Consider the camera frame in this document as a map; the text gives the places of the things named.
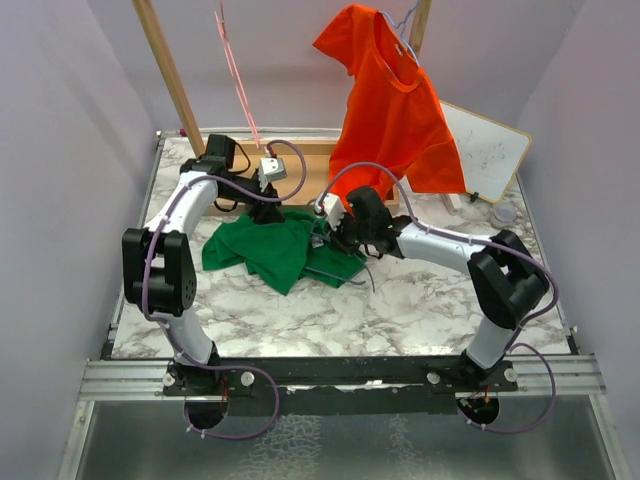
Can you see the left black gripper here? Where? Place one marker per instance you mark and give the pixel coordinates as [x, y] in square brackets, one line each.
[261, 211]

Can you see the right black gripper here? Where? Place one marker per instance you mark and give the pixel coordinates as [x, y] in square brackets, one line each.
[338, 240]

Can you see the blue grey plastic hanger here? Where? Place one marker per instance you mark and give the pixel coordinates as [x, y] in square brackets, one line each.
[330, 266]

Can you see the green t shirt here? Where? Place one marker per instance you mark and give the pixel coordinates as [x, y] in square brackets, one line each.
[276, 253]

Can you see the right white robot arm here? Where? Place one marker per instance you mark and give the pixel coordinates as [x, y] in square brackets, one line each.
[508, 283]

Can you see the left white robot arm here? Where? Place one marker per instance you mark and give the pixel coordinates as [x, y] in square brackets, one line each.
[158, 269]

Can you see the orange t shirt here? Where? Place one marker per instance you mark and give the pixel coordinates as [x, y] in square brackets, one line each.
[394, 125]

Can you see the lilac hanger under orange shirt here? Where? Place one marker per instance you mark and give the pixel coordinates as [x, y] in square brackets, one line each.
[402, 32]

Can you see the wooden clothes rack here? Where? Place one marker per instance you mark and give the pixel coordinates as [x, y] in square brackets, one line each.
[305, 104]

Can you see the clear plastic cup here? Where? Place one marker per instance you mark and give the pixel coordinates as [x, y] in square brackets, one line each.
[503, 215]

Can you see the small whiteboard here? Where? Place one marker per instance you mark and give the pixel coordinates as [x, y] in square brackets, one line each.
[490, 152]

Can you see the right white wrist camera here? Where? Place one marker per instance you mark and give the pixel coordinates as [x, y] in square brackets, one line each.
[331, 208]

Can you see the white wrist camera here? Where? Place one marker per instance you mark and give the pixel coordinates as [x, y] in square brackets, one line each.
[270, 169]
[331, 208]

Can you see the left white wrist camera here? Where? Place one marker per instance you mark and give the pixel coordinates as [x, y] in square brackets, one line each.
[270, 169]

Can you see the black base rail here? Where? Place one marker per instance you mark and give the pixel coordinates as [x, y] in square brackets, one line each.
[334, 385]

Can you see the pink wire hanger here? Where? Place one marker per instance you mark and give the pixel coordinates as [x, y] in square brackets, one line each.
[235, 73]

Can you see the aluminium frame rail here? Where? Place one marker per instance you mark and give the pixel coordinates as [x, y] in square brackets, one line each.
[573, 375]

